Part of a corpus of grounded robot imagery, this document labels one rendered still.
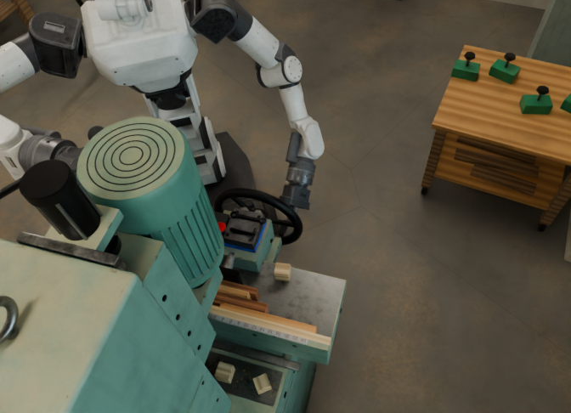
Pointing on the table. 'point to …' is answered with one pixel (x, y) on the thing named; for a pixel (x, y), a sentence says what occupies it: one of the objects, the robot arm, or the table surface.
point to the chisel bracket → (206, 293)
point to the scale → (257, 329)
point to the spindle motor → (155, 190)
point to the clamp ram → (230, 269)
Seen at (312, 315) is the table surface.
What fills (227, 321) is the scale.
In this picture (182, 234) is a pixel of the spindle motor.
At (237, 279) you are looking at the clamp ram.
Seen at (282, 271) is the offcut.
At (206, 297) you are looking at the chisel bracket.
